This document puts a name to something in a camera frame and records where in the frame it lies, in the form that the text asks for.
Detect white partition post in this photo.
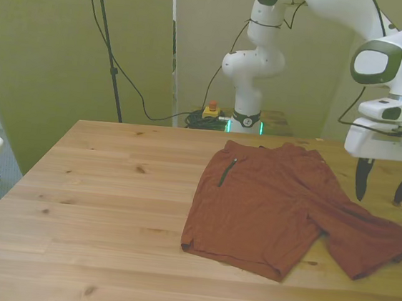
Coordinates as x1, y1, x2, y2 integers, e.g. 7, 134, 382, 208
156, 0, 190, 128

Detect yellow emergency stop box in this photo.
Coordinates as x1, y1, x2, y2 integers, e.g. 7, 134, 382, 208
201, 99, 222, 122

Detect coiled black cables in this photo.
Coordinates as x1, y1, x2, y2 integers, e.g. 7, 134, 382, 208
183, 107, 232, 133

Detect black tripod pole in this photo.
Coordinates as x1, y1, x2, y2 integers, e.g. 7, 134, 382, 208
77, 0, 136, 124

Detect rust orange shorts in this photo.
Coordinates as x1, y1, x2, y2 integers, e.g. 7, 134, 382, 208
177, 132, 402, 297

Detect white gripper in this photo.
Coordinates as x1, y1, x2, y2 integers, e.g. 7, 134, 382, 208
338, 115, 402, 207

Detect black tripod cable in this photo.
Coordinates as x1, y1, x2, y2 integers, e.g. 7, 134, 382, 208
67, 0, 217, 127

